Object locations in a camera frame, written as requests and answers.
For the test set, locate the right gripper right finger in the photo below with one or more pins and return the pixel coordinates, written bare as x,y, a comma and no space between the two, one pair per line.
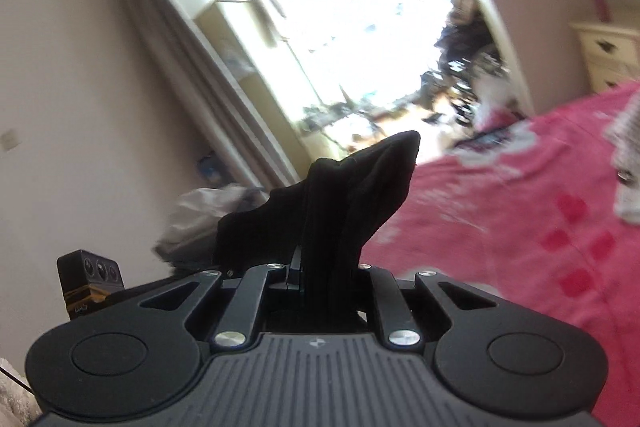
392,320

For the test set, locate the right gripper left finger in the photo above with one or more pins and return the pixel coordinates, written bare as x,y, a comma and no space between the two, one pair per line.
266,300

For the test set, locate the black garment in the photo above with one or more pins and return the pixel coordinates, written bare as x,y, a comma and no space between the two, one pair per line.
326,220

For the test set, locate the white patterned clothes pile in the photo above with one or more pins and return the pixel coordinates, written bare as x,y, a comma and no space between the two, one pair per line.
623,133

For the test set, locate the white plastic bag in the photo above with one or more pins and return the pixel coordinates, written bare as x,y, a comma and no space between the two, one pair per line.
189,236

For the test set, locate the red floral bed blanket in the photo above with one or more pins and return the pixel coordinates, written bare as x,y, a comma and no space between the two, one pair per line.
529,216

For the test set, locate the cream bedside cabinet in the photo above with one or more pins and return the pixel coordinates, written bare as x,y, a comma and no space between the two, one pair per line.
610,50

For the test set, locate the magenta box on cabinet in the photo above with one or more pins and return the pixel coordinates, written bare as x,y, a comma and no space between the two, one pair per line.
602,11

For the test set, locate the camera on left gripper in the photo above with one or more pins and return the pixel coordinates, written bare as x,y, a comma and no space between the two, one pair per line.
86,280

